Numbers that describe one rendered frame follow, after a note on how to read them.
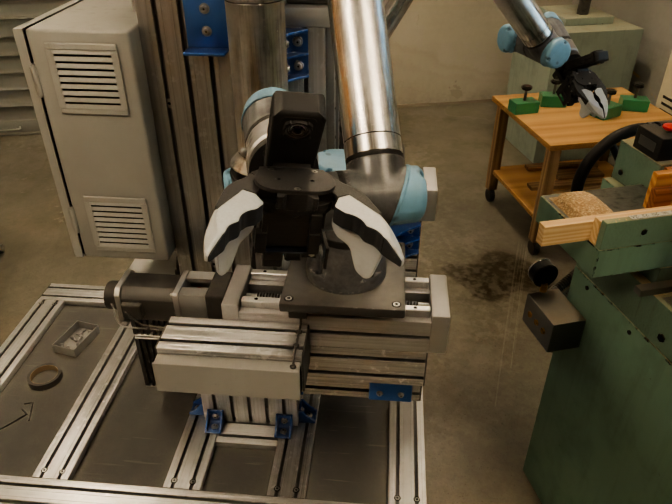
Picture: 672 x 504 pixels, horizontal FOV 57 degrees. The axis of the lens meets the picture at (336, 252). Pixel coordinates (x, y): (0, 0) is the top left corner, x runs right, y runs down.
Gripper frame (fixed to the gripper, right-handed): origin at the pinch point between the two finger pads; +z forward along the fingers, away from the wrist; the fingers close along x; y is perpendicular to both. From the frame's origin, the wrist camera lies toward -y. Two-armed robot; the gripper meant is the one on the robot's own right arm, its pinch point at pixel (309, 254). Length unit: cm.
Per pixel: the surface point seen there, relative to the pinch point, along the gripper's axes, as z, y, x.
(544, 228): -47, 23, -50
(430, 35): -354, 60, -130
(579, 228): -47, 23, -57
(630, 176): -70, 23, -81
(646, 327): -41, 41, -74
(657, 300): -41, 34, -73
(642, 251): -44, 26, -69
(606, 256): -44, 27, -62
